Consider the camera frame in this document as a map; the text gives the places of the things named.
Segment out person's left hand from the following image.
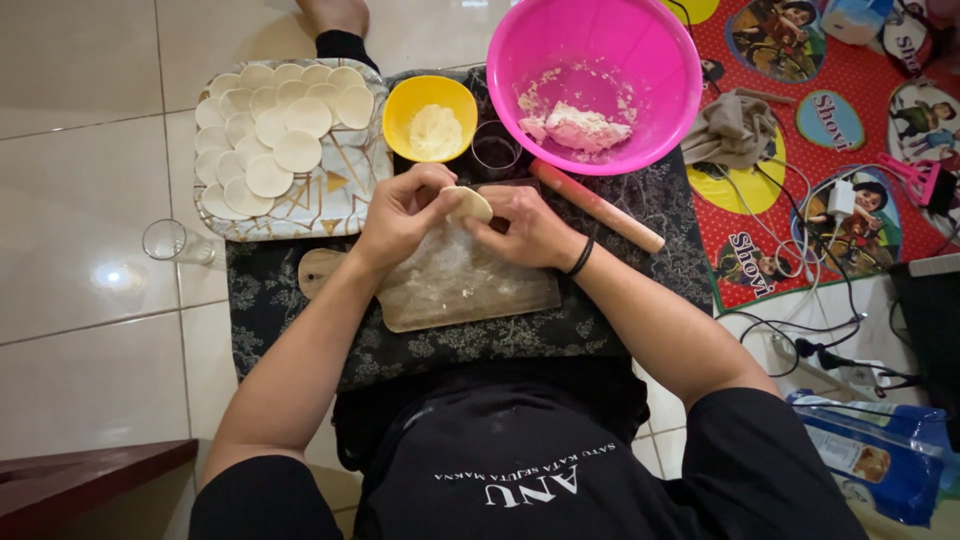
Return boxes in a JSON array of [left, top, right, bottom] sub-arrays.
[[360, 162, 465, 271]]

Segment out person's right hand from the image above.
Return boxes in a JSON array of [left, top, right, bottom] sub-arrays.
[[462, 184, 590, 273]]

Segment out round dough wrapper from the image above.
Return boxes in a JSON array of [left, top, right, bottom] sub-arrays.
[[438, 185, 495, 226]]

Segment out black wrist band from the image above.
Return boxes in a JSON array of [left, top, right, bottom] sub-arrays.
[[564, 236, 596, 279]]

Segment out marble pattern square tray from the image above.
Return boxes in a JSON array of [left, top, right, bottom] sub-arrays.
[[192, 57, 394, 243]]

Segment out wooden rolling pin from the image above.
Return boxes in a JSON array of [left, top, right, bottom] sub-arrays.
[[529, 158, 667, 255]]

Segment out wooden cutting board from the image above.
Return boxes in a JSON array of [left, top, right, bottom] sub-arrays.
[[297, 178, 562, 334]]

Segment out yellow bowl with filling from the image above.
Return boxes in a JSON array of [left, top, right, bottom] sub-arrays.
[[381, 75, 480, 165]]

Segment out black floral cloth mat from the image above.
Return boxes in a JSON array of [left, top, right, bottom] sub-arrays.
[[225, 66, 715, 393]]

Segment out lump of dough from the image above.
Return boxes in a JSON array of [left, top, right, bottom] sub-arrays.
[[517, 101, 633, 155]]

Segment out group of round dough discs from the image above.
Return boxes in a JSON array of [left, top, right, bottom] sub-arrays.
[[194, 63, 375, 222]]

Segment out pink plastic mixing bowl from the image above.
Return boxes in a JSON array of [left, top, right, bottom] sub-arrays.
[[486, 0, 704, 177]]

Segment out clear drinking glass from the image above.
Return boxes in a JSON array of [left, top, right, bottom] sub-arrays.
[[141, 218, 218, 267]]

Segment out grey crumpled cloth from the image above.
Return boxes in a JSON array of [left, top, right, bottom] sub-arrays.
[[681, 87, 798, 171]]

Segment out person's black shirt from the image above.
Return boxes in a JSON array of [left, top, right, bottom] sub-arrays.
[[187, 354, 871, 540]]

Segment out white charger plug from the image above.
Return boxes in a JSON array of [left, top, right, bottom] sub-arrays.
[[825, 179, 857, 222]]

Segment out red cartoon play mat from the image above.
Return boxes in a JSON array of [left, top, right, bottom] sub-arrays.
[[658, 0, 960, 315]]

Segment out white power strip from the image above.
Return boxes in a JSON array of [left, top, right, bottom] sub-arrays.
[[771, 331, 897, 402]]

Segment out blue white tissue pack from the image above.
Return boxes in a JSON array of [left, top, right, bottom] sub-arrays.
[[819, 0, 895, 46]]

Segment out pink plastic comb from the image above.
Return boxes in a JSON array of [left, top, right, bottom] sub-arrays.
[[876, 152, 943, 207]]

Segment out brown wooden furniture edge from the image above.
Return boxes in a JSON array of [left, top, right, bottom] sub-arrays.
[[0, 438, 200, 540]]

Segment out black box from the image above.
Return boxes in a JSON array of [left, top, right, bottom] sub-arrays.
[[889, 253, 960, 451]]

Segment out blue flour bag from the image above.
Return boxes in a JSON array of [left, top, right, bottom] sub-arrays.
[[786, 388, 960, 528]]

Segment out white cable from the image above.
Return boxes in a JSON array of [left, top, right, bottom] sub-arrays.
[[716, 153, 912, 324]]

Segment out black cable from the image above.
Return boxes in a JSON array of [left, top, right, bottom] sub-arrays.
[[738, 161, 924, 391]]

